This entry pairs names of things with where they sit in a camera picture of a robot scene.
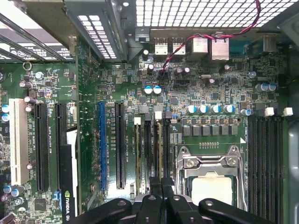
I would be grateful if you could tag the long black expansion slot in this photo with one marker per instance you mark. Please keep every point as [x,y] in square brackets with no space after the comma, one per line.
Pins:
[42,147]
[120,145]

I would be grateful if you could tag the green RAM stick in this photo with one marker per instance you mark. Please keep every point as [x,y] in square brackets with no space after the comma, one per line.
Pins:
[137,158]

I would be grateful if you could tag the blue expansion slot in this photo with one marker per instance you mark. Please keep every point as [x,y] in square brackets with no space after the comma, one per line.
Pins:
[102,145]

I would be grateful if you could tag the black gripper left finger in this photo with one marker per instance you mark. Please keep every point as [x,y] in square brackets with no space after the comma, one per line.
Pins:
[149,210]

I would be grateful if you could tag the silver CPU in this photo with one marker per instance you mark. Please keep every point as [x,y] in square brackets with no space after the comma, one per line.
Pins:
[211,186]

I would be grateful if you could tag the silver rear port block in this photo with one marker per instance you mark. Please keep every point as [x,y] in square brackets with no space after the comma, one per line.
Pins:
[161,46]
[179,46]
[199,45]
[220,48]

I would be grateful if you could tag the short black expansion slot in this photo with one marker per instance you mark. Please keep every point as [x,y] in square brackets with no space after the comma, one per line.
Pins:
[60,126]

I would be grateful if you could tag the black open PC case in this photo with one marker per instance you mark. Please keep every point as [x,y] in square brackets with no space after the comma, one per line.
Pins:
[130,46]

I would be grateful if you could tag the black NVIDIA graphics card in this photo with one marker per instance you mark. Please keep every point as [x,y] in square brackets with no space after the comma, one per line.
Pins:
[70,210]

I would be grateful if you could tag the white expansion slot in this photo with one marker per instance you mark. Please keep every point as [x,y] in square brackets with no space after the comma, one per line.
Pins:
[18,142]

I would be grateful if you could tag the metal locking lever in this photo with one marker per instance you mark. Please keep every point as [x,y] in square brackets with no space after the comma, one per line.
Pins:
[240,182]
[179,168]

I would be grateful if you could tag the green motherboard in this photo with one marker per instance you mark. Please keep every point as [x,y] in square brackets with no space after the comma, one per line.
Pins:
[210,93]

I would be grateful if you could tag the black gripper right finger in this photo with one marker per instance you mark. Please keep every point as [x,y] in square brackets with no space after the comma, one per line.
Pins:
[180,210]

